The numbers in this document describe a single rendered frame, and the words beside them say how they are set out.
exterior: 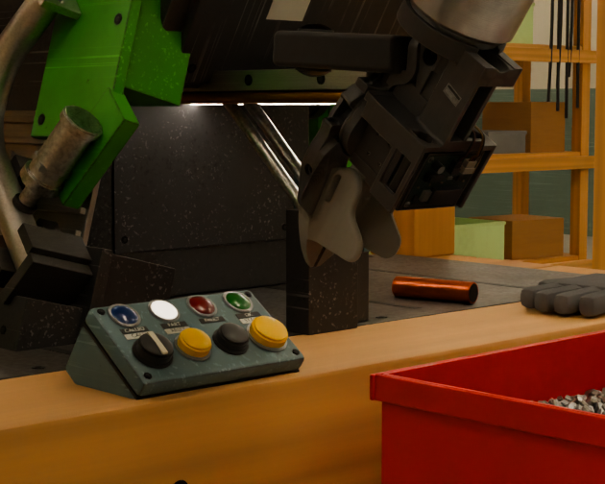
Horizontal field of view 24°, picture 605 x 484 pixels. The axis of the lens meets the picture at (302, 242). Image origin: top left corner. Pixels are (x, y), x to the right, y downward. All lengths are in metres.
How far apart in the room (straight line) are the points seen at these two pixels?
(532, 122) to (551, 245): 0.71
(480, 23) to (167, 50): 0.45
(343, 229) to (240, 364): 0.13
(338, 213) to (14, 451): 0.26
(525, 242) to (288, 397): 6.77
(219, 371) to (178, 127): 0.50
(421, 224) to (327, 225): 1.07
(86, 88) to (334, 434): 0.38
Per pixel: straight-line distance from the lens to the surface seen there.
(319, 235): 0.96
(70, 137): 1.17
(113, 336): 0.98
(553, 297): 1.35
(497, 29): 0.87
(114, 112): 1.18
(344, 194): 0.94
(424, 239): 2.02
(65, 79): 1.26
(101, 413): 0.93
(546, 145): 7.85
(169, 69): 1.25
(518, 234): 7.73
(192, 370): 0.98
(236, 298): 1.06
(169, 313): 1.01
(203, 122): 1.47
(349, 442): 1.08
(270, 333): 1.03
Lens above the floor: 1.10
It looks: 6 degrees down
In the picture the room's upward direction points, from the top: straight up
